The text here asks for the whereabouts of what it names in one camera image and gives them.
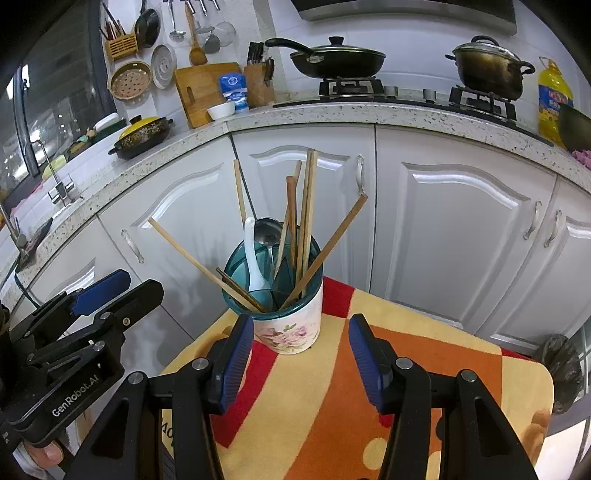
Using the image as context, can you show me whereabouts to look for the dark brown chopstick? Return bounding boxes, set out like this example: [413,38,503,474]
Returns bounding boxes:
[287,176,297,276]

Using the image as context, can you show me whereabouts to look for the gas stove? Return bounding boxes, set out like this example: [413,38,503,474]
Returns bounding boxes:
[273,77,554,146]

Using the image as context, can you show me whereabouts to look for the speckled stone countertop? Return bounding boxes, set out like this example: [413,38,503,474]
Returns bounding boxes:
[19,102,590,284]

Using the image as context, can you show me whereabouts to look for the left hand fingers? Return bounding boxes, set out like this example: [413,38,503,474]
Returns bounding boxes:
[24,442,64,469]

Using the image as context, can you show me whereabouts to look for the white ceramic soup spoon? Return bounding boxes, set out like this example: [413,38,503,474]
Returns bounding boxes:
[243,217,270,292]

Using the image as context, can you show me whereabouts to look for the stainless steel spoon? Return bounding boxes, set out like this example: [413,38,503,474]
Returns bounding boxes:
[254,218,283,279]

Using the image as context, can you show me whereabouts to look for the wooden knife block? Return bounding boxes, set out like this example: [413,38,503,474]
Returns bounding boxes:
[243,42,276,108]

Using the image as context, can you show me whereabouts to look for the black frying pan with lid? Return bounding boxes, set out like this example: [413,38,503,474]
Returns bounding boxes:
[264,36,386,80]

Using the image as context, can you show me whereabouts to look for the light bamboo chopstick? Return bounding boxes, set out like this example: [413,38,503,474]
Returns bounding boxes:
[294,149,311,285]
[301,149,318,275]

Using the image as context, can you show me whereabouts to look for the white kitchen cabinets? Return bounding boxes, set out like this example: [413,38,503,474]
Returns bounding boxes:
[1,119,590,366]

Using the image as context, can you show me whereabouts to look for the small metal spoon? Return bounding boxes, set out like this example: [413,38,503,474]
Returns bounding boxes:
[148,217,266,313]

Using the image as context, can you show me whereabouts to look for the floral ceramic utensil holder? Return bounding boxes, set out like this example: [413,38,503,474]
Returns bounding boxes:
[252,241,324,355]

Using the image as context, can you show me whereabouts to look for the yellow orange floral blanket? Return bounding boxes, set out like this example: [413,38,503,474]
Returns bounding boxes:
[156,276,555,480]

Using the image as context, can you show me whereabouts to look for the small white bowl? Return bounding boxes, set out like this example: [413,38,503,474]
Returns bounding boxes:
[206,101,235,121]

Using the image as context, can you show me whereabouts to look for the sink faucet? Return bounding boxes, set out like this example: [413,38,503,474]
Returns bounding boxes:
[30,138,77,207]

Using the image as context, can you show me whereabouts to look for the wooden cutting board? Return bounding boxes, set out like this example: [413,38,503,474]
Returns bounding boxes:
[173,62,240,128]

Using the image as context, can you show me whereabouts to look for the blue white packet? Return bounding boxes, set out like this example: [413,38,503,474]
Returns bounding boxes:
[218,73,249,112]

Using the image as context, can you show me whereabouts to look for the brown wooden chopstick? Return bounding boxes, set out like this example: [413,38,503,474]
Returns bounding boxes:
[281,194,368,309]

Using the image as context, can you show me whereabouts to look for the round bamboo steamer tray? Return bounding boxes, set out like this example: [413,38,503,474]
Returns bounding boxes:
[107,60,152,101]

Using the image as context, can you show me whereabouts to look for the yellow lidded casserole pot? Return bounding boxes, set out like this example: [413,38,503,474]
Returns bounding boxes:
[108,115,173,160]

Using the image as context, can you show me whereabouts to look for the dark stock pot with lid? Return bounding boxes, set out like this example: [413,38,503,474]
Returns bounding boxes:
[445,35,536,101]

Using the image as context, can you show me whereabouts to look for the bamboo chopstick single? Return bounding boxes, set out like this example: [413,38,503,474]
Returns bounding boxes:
[233,159,247,227]

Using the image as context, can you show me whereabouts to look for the yellow cooking oil bottle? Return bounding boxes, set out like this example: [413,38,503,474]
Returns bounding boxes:
[538,57,574,147]

